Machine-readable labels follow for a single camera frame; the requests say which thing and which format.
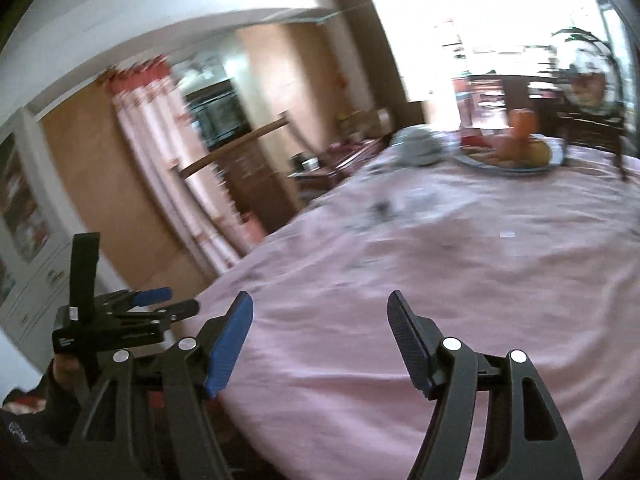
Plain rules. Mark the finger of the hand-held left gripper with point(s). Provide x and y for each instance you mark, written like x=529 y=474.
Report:
x=177 y=308
x=152 y=296

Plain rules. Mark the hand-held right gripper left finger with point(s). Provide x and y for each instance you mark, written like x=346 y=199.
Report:
x=227 y=340

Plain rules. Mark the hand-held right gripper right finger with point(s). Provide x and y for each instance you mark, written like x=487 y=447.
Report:
x=407 y=340

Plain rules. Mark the person's left forearm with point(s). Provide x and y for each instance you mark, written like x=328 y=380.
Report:
x=35 y=435

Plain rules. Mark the person's left hand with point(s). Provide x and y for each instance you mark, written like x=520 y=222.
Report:
x=67 y=370

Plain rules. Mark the pink floral tablecloth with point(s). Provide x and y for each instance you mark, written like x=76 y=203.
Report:
x=400 y=260

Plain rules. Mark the white glass-door cabinet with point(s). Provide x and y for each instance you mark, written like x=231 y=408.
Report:
x=40 y=270

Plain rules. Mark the pink patterned curtain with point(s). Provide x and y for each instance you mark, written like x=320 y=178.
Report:
x=160 y=160

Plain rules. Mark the curved-back wooden chair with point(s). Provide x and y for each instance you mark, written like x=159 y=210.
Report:
x=235 y=147

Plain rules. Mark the dark red wooden sideboard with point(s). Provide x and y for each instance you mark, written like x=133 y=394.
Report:
x=340 y=160

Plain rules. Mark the white ceramic lidded bowl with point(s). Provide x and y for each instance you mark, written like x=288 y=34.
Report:
x=417 y=147

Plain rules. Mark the white mug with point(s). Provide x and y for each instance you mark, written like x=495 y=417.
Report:
x=310 y=164

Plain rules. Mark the dark glass cabinet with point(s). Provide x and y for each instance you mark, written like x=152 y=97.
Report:
x=215 y=110

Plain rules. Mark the metal fruit tray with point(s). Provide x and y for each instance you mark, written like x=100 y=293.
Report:
x=505 y=169

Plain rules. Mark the red snack packet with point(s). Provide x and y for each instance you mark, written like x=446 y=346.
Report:
x=475 y=140

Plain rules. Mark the red apple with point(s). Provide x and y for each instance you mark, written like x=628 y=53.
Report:
x=510 y=150

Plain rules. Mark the yellow-green apple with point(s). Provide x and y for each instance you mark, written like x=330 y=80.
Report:
x=540 y=152

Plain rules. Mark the orange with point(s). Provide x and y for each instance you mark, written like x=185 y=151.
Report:
x=522 y=122

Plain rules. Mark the round decorative table screen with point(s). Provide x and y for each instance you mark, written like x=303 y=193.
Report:
x=585 y=90

